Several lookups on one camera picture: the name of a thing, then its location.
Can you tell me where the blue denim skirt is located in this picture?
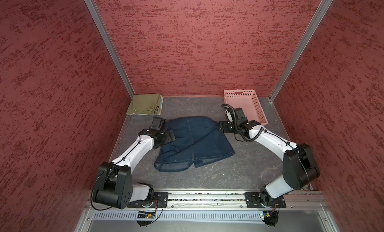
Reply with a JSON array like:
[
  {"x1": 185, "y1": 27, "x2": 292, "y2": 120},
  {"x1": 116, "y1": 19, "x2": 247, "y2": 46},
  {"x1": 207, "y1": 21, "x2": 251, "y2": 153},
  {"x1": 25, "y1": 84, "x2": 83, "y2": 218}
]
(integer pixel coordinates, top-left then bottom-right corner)
[{"x1": 154, "y1": 117, "x2": 235, "y2": 173}]

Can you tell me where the olive green skirt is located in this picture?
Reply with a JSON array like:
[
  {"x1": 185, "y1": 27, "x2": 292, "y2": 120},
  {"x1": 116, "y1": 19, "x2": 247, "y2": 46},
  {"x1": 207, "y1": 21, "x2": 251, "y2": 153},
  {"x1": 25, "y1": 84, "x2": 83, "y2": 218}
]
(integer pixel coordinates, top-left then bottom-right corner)
[{"x1": 127, "y1": 93, "x2": 162, "y2": 116}]

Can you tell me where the pink plastic basket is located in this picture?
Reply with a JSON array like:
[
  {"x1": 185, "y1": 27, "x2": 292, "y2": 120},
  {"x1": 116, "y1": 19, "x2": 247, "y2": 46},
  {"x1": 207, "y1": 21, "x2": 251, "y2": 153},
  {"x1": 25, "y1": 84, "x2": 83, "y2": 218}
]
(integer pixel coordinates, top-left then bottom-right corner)
[{"x1": 224, "y1": 89, "x2": 268, "y2": 126}]

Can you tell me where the floral pastel skirt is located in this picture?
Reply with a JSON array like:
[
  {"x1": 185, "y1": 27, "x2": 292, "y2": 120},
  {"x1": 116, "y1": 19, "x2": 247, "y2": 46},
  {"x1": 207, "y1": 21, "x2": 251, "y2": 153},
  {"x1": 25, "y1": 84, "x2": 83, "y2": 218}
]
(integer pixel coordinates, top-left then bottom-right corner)
[{"x1": 159, "y1": 96, "x2": 164, "y2": 115}]

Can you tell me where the right corner aluminium post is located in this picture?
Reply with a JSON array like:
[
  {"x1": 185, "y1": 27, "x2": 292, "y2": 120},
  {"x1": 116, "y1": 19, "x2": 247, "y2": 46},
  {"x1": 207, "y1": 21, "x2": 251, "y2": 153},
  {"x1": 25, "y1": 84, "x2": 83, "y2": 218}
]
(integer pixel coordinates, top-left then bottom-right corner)
[{"x1": 269, "y1": 0, "x2": 334, "y2": 103}]

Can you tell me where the aluminium front rail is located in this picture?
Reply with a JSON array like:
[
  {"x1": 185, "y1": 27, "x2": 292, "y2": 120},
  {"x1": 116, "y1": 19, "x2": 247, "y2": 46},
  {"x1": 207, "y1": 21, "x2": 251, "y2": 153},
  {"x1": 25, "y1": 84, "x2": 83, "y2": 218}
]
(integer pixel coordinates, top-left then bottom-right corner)
[{"x1": 85, "y1": 189, "x2": 329, "y2": 211}]

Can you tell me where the circuit board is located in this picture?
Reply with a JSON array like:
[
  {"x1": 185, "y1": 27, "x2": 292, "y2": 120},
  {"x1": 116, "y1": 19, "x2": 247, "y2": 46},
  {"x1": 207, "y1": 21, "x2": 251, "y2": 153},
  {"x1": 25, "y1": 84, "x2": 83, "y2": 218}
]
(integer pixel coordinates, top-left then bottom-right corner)
[
  {"x1": 263, "y1": 211, "x2": 279, "y2": 220},
  {"x1": 137, "y1": 211, "x2": 157, "y2": 220}
]

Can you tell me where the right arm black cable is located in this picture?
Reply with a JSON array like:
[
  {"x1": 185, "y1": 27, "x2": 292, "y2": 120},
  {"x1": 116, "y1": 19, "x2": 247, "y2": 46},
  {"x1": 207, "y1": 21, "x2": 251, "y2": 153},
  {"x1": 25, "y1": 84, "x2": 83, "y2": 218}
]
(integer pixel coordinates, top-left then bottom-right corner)
[{"x1": 221, "y1": 103, "x2": 295, "y2": 143}]

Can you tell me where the right circuit board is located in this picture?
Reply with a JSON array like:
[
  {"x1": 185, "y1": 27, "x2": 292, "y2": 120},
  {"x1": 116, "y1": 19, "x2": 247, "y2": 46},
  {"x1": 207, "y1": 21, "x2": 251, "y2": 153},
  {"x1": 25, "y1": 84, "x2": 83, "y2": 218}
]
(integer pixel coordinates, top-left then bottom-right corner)
[{"x1": 263, "y1": 211, "x2": 279, "y2": 220}]

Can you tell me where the corner aluminium post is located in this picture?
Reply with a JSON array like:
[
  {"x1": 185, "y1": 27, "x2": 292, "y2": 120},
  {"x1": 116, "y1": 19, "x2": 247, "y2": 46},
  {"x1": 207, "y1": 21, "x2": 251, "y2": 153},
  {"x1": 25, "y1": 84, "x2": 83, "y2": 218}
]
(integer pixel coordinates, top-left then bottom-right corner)
[
  {"x1": 269, "y1": 0, "x2": 334, "y2": 103},
  {"x1": 84, "y1": 0, "x2": 135, "y2": 98}
]

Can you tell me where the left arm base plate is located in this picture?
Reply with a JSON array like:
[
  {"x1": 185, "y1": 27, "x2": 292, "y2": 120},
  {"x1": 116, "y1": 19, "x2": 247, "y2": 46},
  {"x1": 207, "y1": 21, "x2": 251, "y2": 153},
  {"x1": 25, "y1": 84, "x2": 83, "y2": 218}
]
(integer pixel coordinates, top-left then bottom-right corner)
[{"x1": 127, "y1": 192, "x2": 169, "y2": 209}]

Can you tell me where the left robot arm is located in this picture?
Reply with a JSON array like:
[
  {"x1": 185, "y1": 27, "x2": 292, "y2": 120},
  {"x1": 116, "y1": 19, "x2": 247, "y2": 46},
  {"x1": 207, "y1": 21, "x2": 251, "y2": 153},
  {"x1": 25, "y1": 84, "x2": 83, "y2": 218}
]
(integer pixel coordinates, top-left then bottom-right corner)
[{"x1": 91, "y1": 130, "x2": 176, "y2": 209}]

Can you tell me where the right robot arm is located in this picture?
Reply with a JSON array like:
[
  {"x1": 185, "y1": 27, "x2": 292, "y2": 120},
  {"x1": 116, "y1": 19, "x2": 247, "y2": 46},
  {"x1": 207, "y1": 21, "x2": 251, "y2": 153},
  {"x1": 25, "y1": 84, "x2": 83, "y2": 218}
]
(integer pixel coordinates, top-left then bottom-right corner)
[{"x1": 218, "y1": 121, "x2": 321, "y2": 208}]

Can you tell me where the left circuit board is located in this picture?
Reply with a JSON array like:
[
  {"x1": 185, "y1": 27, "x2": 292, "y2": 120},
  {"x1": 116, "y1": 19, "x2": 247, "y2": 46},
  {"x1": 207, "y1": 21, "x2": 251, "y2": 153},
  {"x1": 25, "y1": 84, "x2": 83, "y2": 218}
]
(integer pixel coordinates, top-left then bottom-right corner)
[{"x1": 137, "y1": 211, "x2": 157, "y2": 220}]

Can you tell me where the left corner aluminium post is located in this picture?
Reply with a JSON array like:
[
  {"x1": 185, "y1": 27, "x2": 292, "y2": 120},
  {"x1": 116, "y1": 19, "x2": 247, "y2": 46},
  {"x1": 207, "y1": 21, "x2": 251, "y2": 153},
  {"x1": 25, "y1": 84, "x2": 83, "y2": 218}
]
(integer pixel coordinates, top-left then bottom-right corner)
[{"x1": 84, "y1": 0, "x2": 135, "y2": 98}]

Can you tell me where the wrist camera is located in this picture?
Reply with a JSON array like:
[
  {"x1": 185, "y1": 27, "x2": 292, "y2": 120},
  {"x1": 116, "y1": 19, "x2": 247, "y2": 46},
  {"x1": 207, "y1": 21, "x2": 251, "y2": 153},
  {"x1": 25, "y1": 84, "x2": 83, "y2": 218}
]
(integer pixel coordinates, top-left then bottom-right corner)
[
  {"x1": 150, "y1": 117, "x2": 167, "y2": 133},
  {"x1": 226, "y1": 108, "x2": 248, "y2": 125}
]

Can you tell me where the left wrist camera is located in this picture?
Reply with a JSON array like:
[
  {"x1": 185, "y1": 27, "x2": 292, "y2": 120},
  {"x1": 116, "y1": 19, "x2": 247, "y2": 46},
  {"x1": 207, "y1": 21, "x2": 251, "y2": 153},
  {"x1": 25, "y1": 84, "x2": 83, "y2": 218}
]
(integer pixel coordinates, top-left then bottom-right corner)
[{"x1": 150, "y1": 117, "x2": 167, "y2": 133}]

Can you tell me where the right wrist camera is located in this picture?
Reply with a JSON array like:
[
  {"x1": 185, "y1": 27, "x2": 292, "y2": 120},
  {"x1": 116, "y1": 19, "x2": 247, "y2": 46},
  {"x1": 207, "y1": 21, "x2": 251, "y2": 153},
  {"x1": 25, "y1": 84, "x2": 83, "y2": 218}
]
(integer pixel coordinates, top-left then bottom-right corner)
[{"x1": 226, "y1": 108, "x2": 248, "y2": 125}]

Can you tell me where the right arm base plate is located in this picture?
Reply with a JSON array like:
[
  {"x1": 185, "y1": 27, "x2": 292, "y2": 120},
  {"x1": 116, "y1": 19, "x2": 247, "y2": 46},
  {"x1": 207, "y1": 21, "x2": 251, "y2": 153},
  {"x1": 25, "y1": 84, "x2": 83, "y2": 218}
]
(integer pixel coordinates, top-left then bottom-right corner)
[{"x1": 244, "y1": 192, "x2": 287, "y2": 209}]

